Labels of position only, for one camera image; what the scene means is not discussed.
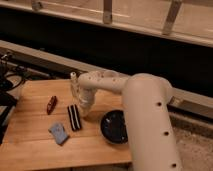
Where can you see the metal railing bracket right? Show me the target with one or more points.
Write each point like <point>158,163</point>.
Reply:
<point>171,16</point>

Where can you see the clear small bottle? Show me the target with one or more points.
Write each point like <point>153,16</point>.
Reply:
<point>74,85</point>

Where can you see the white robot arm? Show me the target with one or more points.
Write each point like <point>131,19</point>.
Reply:
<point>144,99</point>

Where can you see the metal railing bracket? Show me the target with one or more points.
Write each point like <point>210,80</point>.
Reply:
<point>171,16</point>
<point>36,5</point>
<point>107,11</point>

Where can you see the metal railing bracket left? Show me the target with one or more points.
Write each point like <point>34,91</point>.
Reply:
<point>36,5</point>

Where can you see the black white striped eraser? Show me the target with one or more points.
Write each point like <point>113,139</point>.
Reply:
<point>74,117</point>

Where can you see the red pocket knife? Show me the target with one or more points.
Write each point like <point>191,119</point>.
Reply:
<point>51,104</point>

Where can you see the blue sponge cloth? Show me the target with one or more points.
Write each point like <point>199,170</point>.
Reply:
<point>58,132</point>

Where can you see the black round bowl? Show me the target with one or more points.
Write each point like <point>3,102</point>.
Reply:
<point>113,127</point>

